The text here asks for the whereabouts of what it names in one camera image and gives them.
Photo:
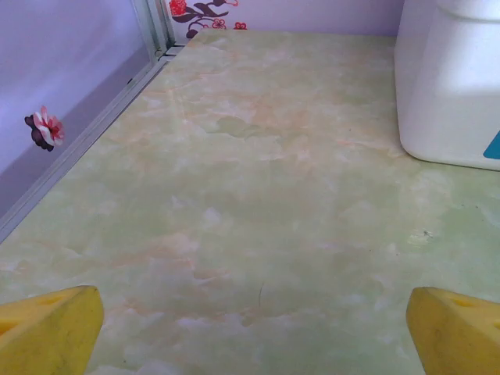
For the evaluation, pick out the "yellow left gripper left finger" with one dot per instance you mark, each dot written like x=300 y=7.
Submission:
x=47 y=332

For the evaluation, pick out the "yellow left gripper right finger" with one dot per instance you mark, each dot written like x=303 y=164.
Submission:
x=457 y=336

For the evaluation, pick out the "white storage box blue lid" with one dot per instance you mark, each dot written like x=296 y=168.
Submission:
x=445 y=86

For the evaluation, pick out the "aluminium side rail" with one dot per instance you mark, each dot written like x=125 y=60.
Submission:
x=78 y=150

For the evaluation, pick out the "aluminium corner post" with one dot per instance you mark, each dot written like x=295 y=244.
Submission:
x=156 y=23

